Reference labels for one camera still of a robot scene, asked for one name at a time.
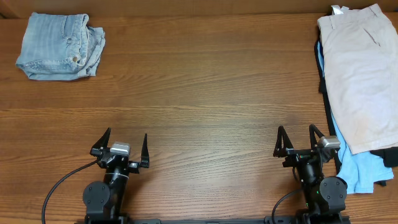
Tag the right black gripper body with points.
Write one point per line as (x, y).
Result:
(296, 157)

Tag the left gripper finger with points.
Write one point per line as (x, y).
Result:
(102, 142)
(145, 159)

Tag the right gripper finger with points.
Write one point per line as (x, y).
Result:
(283, 146)
(315, 135)

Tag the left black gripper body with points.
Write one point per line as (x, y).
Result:
(133, 166)

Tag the beige khaki shorts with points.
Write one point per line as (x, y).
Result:
(360, 65)

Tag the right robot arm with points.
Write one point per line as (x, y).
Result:
(324, 196)

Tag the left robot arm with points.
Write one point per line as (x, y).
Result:
(104, 199)

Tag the light blue garment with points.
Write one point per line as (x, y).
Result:
(357, 168)

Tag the black garment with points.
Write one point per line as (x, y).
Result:
(387, 157)

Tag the folded light blue jeans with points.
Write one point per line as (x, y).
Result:
(60, 47)

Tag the white garment tag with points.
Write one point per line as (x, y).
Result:
(336, 9)

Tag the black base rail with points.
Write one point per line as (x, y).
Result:
(265, 220)

